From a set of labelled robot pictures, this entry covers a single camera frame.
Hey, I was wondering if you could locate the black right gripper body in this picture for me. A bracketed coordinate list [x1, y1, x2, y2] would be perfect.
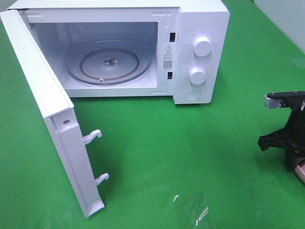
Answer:
[285, 96, 305, 171]

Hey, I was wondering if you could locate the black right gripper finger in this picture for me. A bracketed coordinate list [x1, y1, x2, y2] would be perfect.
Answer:
[258, 127, 300, 153]
[264, 91, 305, 109]

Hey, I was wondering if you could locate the pink plate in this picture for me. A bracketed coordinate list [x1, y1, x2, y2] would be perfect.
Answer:
[294, 165, 305, 183]

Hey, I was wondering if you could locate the round white door button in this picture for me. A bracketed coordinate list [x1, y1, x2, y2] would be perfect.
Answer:
[186, 90, 201, 101]

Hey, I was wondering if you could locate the white microwave door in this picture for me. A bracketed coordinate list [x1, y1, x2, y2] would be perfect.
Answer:
[0, 10, 109, 217]

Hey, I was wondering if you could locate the lower white microwave knob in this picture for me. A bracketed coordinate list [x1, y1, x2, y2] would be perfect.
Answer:
[189, 67, 206, 85]

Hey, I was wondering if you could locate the white microwave knob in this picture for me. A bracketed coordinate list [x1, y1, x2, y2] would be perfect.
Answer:
[193, 36, 212, 57]
[189, 67, 206, 85]

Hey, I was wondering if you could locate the upper white microwave knob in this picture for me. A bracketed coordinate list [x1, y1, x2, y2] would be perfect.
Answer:
[193, 36, 212, 57]

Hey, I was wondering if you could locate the green table mat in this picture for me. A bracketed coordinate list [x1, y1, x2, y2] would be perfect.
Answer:
[0, 0, 305, 229]

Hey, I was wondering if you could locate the white warning label sticker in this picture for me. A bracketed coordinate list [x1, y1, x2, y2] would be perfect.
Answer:
[161, 42, 177, 71]

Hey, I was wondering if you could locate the glass microwave turntable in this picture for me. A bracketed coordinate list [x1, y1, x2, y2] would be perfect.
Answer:
[66, 40, 156, 86]

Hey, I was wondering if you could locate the white microwave oven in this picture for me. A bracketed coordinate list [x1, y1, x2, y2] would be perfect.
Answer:
[6, 0, 230, 104]

